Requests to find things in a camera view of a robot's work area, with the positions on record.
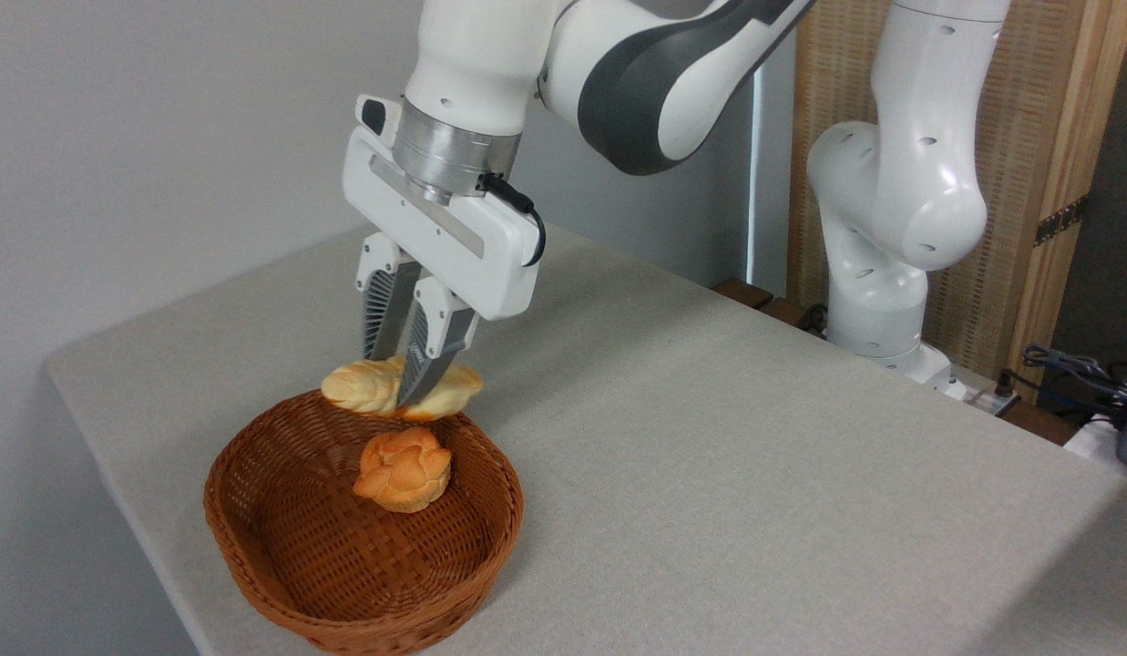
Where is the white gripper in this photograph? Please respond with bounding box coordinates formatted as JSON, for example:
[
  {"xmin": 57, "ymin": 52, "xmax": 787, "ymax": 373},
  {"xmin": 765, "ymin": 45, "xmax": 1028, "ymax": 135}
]
[{"xmin": 342, "ymin": 95, "xmax": 542, "ymax": 408}]

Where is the long braided bread loaf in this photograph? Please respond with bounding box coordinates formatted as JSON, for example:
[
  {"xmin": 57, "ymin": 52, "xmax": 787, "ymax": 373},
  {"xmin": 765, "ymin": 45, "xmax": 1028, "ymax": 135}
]
[{"xmin": 321, "ymin": 355, "xmax": 484, "ymax": 423}]

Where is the round knotted bread roll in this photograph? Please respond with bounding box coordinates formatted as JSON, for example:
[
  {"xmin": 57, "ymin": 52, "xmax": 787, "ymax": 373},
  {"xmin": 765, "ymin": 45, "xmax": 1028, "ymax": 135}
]
[{"xmin": 353, "ymin": 426, "xmax": 453, "ymax": 514}]

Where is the brown woven wicker basket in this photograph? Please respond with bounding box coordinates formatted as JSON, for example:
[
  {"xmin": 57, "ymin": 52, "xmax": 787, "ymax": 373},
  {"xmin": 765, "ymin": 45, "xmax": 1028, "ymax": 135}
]
[{"xmin": 203, "ymin": 390, "xmax": 525, "ymax": 656}]

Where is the wooden woven folding screen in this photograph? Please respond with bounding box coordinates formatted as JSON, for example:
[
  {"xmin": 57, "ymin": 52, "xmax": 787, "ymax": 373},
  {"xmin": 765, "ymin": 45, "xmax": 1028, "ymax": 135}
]
[{"xmin": 787, "ymin": 0, "xmax": 1127, "ymax": 404}]

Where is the metal screen hinge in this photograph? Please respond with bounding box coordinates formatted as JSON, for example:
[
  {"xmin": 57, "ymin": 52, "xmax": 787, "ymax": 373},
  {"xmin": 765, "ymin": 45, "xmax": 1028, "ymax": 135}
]
[{"xmin": 1034, "ymin": 194, "xmax": 1091, "ymax": 247}]

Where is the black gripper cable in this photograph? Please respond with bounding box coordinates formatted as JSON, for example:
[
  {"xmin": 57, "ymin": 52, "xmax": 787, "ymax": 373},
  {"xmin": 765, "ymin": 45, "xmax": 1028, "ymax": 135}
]
[{"xmin": 479, "ymin": 172, "xmax": 547, "ymax": 268}]

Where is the white vertical frame strip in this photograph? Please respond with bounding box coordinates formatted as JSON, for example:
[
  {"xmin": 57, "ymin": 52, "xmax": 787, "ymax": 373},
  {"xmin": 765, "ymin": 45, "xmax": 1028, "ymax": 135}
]
[{"xmin": 747, "ymin": 55, "xmax": 767, "ymax": 286}]

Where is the black cable bundle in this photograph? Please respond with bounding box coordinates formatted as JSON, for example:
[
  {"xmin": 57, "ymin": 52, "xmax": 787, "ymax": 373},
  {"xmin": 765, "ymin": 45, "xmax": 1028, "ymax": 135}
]
[{"xmin": 1021, "ymin": 343, "xmax": 1127, "ymax": 422}]

